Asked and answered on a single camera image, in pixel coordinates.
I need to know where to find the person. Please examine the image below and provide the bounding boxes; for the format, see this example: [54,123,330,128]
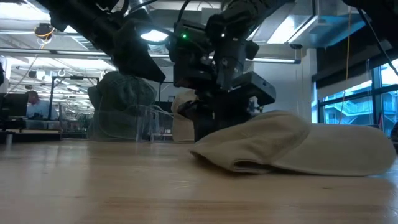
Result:
[25,90,60,121]

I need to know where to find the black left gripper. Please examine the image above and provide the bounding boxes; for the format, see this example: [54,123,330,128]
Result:
[113,18,167,84]

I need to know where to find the clear plastic bin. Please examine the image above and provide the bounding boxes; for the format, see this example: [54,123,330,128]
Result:
[149,105,197,143]
[86,104,156,142]

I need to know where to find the rectangular ceiling duct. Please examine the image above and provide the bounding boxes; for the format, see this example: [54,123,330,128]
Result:
[248,0,366,47]

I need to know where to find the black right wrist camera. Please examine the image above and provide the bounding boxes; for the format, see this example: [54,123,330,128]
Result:
[231,72,277,107]

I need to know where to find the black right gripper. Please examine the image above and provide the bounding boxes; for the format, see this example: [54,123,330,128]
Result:
[169,21,261,143]

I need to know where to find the long ceiling light strip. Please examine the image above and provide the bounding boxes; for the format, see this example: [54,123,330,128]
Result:
[0,48,113,60]

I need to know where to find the black monitor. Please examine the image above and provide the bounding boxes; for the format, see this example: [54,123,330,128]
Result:
[0,92,29,121]

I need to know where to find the black yellow ceiling cable reel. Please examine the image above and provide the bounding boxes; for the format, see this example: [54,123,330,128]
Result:
[34,22,56,40]

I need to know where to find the black stand frame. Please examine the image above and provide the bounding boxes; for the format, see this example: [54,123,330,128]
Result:
[48,75,100,121]

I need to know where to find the large window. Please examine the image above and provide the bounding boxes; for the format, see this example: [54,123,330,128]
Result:
[317,58,398,138]

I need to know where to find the tan cap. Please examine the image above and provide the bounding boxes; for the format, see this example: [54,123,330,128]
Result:
[190,110,397,177]
[170,89,197,142]

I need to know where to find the background work desk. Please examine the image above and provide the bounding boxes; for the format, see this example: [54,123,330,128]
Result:
[0,119,62,144]

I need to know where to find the dark green cap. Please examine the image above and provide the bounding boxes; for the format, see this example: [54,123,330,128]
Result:
[104,70,158,110]
[88,86,150,141]

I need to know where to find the yellow hanging cable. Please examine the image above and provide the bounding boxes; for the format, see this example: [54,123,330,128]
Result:
[341,6,353,116]

